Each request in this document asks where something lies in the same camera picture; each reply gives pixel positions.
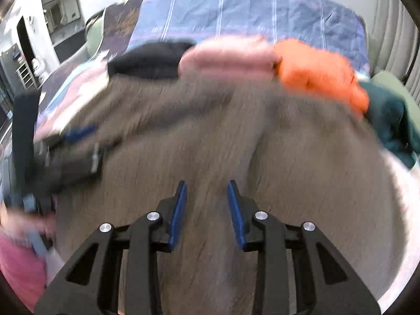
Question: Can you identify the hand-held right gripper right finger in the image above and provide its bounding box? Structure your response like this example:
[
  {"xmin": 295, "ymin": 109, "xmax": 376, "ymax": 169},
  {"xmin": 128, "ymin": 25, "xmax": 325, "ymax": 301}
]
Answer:
[{"xmin": 227, "ymin": 180, "xmax": 381, "ymax": 315}]

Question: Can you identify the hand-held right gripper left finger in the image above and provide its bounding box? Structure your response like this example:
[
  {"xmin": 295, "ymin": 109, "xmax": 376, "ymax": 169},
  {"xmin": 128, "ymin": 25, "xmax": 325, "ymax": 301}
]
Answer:
[{"xmin": 34, "ymin": 180, "xmax": 188, "ymax": 315}]

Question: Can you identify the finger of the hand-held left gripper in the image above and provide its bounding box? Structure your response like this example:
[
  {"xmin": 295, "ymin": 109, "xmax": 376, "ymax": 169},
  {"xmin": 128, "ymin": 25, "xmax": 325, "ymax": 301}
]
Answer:
[{"xmin": 62, "ymin": 124, "xmax": 101, "ymax": 145}]

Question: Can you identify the olive brown fleece jacket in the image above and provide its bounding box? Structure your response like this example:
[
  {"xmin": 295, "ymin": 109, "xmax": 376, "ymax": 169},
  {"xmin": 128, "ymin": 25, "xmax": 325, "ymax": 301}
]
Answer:
[{"xmin": 34, "ymin": 72, "xmax": 411, "ymax": 315}]

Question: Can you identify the person's left forearm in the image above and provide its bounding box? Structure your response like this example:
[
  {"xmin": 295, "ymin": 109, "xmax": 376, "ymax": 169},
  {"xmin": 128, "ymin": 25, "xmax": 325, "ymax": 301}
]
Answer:
[{"xmin": 0, "ymin": 235, "xmax": 48, "ymax": 312}]

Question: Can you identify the person's left hand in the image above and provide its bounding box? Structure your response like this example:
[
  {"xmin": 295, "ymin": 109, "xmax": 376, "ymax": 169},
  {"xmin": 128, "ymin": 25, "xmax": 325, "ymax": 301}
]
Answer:
[{"xmin": 0, "ymin": 208, "xmax": 57, "ymax": 237}]

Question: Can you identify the white cat statue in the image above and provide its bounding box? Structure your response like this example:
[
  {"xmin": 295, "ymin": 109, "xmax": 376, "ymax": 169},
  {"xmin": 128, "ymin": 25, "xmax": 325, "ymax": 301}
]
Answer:
[{"xmin": 31, "ymin": 57, "xmax": 45, "ymax": 80}]

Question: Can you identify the white shelf rack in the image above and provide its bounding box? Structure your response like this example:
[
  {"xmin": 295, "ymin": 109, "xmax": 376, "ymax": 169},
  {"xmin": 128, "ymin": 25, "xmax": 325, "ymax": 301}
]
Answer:
[{"xmin": 15, "ymin": 61, "xmax": 35, "ymax": 90}]

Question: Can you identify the dark grey cabinet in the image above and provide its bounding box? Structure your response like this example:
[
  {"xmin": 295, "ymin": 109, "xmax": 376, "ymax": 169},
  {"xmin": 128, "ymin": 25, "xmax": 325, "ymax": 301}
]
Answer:
[{"xmin": 52, "ymin": 28, "xmax": 89, "ymax": 64}]

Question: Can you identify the green quilted cushion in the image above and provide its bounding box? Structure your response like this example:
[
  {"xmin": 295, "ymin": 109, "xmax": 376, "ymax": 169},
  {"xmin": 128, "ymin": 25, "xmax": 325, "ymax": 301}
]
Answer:
[{"xmin": 86, "ymin": 15, "xmax": 106, "ymax": 58}]

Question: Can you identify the folded black jacket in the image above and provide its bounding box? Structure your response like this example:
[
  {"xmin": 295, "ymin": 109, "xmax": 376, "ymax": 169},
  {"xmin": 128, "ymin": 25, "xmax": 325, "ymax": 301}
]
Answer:
[{"xmin": 108, "ymin": 39, "xmax": 197, "ymax": 80}]

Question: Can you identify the dark door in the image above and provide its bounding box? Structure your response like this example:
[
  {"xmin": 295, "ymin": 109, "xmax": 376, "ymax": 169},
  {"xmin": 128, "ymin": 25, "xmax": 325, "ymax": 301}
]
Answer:
[{"xmin": 16, "ymin": 16, "xmax": 35, "ymax": 69}]

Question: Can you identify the dark floral quilt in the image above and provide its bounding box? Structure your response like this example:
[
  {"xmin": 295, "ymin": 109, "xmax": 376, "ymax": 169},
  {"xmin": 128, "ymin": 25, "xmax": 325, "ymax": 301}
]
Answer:
[{"xmin": 97, "ymin": 0, "xmax": 146, "ymax": 61}]

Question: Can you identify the folded pink jacket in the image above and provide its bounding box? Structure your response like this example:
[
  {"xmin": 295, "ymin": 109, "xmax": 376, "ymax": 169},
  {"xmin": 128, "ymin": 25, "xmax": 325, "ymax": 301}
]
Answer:
[{"xmin": 179, "ymin": 36, "xmax": 282, "ymax": 81}]

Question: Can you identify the pig printed plush blanket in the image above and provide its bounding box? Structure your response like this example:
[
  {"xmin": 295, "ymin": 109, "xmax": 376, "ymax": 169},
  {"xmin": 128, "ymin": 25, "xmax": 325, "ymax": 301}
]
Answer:
[{"xmin": 33, "ymin": 56, "xmax": 420, "ymax": 306}]

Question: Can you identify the folded orange puffer jacket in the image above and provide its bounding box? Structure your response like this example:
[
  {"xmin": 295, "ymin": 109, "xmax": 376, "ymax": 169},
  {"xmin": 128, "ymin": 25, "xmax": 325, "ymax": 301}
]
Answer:
[{"xmin": 274, "ymin": 38, "xmax": 370, "ymax": 119}]

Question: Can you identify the folded dark teal garment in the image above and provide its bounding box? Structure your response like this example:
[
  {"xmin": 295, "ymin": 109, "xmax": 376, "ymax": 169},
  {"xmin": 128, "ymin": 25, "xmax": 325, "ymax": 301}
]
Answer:
[{"xmin": 359, "ymin": 80, "xmax": 420, "ymax": 168}]

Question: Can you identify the blue plaid bed sheet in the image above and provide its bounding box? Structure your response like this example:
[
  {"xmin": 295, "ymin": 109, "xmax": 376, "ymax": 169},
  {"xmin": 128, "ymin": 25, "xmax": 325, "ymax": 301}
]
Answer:
[{"xmin": 126, "ymin": 0, "xmax": 370, "ymax": 73}]

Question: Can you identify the light green pillow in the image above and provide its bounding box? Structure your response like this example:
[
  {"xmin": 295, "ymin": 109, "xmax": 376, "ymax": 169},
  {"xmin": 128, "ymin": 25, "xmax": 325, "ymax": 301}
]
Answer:
[{"xmin": 371, "ymin": 71, "xmax": 420, "ymax": 158}]

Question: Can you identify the pleated grey curtain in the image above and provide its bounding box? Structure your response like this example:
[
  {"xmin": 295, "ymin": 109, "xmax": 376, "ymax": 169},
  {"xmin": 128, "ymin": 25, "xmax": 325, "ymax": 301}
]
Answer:
[{"xmin": 367, "ymin": 0, "xmax": 420, "ymax": 86}]

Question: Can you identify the wall mirror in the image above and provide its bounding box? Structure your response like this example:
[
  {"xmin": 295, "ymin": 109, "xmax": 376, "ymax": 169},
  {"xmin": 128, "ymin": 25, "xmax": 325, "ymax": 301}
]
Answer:
[{"xmin": 44, "ymin": 0, "xmax": 81, "ymax": 27}]

